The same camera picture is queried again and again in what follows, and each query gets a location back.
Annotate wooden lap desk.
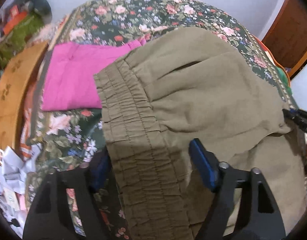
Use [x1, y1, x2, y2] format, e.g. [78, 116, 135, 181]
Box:
[0, 41, 48, 154]

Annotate colourful blanket under bedspread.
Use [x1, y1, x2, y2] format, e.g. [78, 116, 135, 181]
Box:
[253, 36, 292, 94]

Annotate green bag of clutter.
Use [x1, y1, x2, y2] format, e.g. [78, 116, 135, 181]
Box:
[0, 0, 52, 69]

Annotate floral bedspread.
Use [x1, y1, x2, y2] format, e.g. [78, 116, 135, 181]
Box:
[25, 0, 295, 239]

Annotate olive green pants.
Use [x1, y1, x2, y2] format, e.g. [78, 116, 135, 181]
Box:
[94, 27, 307, 239]

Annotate wooden door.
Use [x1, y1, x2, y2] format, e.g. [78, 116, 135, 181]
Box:
[262, 0, 307, 79]

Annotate folded magenta cloth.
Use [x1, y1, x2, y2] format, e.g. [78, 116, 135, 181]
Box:
[41, 38, 146, 112]

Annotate crumpled white papers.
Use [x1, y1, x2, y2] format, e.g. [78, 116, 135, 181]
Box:
[0, 144, 42, 238]

